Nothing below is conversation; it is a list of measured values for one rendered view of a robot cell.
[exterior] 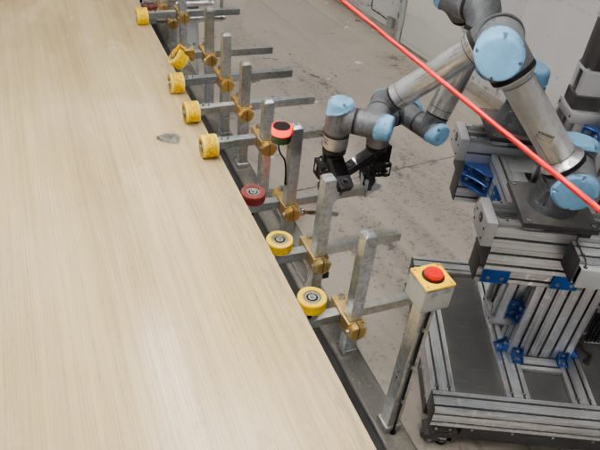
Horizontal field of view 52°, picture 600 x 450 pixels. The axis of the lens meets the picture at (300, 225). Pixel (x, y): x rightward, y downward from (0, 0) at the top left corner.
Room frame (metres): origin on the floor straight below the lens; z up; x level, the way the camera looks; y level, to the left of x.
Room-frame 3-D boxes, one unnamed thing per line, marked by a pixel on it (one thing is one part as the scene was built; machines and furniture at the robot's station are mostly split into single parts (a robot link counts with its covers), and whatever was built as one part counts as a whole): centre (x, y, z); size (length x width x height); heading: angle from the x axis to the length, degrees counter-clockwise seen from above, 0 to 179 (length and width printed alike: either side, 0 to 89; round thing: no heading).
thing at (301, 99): (2.16, 0.23, 0.95); 0.50 x 0.04 x 0.04; 116
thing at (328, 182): (1.42, -0.06, 0.90); 0.03 x 0.03 x 0.48; 26
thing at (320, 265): (1.44, -0.05, 0.84); 0.13 x 0.06 x 0.05; 26
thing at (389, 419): (0.96, -0.29, 0.93); 0.05 x 0.04 x 0.45; 26
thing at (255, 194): (1.64, 0.16, 0.85); 0.08 x 0.08 x 0.11
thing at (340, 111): (1.58, -0.08, 1.23); 0.09 x 0.08 x 0.11; 77
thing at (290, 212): (1.67, 0.06, 0.85); 0.13 x 0.06 x 0.05; 26
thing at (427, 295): (0.96, -0.28, 1.18); 0.07 x 0.07 x 0.08; 26
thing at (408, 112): (1.87, -0.31, 1.12); 0.11 x 0.11 x 0.08; 38
